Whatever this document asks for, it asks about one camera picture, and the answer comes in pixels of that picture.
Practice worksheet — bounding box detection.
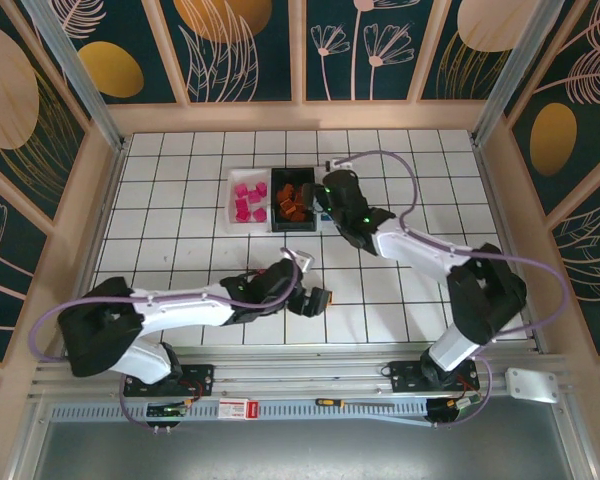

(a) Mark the white plastic bin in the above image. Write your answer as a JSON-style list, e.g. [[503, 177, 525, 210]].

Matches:
[[223, 167, 274, 235], [313, 167, 361, 234]]

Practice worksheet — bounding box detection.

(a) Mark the black plastic bin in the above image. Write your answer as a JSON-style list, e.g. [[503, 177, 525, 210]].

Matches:
[[269, 167, 317, 234]]

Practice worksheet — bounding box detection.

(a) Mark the red white label tag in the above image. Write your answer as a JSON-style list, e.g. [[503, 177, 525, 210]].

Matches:
[[218, 398, 259, 421]]

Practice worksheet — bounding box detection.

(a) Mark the yellow and black screwdriver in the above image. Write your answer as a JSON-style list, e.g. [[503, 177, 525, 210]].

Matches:
[[314, 397, 396, 409]]

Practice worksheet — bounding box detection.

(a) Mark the dark panel with flower outlines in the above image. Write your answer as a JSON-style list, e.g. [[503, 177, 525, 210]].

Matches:
[[304, 0, 416, 101]]

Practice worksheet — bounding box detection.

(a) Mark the grey metal sheet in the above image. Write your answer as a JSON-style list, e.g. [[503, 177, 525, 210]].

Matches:
[[34, 419, 581, 480]]

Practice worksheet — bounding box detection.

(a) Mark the black controller with yellow plug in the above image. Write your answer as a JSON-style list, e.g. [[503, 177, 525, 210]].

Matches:
[[427, 397, 481, 422]]

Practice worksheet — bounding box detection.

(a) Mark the dark panel, oval and fern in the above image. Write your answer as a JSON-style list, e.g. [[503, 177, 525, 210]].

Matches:
[[504, 0, 600, 219]]

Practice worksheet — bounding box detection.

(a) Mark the dark panel with cream circle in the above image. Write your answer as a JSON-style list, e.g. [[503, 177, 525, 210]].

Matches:
[[419, 0, 546, 101]]

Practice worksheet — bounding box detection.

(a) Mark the dark panel with leaf outlines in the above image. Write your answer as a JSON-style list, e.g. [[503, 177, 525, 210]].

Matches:
[[159, 0, 301, 104]]

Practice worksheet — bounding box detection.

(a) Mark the dark panel with fern outlines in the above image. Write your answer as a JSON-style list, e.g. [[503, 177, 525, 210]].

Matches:
[[549, 174, 600, 356]]

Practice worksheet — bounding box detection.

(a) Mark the dark panel with yellow oval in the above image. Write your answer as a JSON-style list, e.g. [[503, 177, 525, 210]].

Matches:
[[54, 0, 189, 106]]

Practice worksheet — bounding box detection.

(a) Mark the dark panel with single flower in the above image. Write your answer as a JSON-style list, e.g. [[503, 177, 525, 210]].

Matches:
[[0, 169, 51, 364]]

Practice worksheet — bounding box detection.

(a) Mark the dark panel with golden lines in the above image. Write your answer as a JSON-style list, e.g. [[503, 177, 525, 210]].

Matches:
[[0, 0, 91, 224]]

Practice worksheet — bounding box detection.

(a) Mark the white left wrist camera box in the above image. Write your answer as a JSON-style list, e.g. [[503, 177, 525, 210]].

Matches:
[[290, 248, 315, 274]]

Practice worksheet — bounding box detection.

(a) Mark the aluminium mounting rail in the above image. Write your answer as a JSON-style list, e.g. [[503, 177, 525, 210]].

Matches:
[[29, 344, 571, 401]]

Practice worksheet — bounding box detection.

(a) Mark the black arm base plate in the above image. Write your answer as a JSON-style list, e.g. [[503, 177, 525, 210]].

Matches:
[[389, 359, 481, 394], [124, 363, 216, 399]]

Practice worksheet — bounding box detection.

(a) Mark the grey slotted cable duct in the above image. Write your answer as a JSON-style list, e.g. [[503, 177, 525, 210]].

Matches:
[[47, 402, 431, 424]]

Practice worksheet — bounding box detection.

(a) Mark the aluminium frame post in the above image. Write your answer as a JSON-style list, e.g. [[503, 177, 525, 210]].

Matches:
[[470, 0, 571, 149], [19, 0, 129, 154]]

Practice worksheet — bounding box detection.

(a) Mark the white metal bracket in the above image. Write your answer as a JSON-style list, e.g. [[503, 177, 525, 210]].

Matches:
[[506, 367, 561, 404]]

